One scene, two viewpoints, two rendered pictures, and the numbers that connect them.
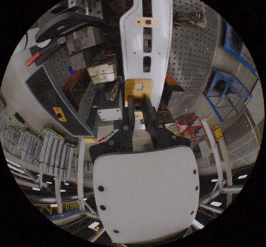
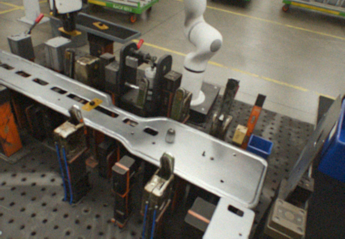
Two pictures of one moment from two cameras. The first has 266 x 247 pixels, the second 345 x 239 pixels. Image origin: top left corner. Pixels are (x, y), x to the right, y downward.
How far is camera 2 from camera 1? 1.01 m
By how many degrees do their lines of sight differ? 53
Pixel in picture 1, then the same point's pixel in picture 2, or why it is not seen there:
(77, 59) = (108, 56)
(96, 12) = (132, 99)
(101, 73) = (87, 59)
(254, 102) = not seen: outside the picture
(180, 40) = (26, 206)
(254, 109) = not seen: outside the picture
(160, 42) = (68, 103)
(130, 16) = (106, 100)
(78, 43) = (115, 64)
